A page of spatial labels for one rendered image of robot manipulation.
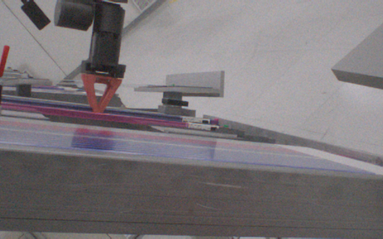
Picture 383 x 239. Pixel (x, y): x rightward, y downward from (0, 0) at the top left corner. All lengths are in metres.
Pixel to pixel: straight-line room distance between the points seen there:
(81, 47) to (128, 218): 8.23
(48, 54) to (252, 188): 8.14
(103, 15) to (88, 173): 0.62
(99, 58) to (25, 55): 7.53
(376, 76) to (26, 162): 0.90
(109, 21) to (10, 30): 7.53
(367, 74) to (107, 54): 0.56
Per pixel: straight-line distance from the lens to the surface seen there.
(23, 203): 0.41
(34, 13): 0.85
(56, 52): 8.57
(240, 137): 0.90
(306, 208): 0.50
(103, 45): 1.00
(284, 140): 0.88
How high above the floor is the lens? 1.12
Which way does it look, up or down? 19 degrees down
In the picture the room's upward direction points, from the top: 38 degrees counter-clockwise
